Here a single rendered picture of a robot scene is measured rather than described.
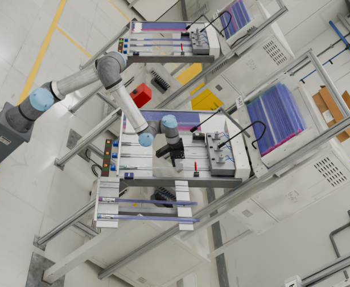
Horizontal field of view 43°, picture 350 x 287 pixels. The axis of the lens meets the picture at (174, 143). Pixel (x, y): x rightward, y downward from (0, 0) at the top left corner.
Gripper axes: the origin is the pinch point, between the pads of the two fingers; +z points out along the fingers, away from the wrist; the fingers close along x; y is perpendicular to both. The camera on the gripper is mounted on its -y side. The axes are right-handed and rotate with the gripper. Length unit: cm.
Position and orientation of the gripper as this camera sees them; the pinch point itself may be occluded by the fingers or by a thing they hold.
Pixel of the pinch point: (174, 167)
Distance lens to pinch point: 257.7
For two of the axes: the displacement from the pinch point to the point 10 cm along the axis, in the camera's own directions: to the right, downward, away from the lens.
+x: -0.4, -6.2, 7.8
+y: 9.9, -1.4, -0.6
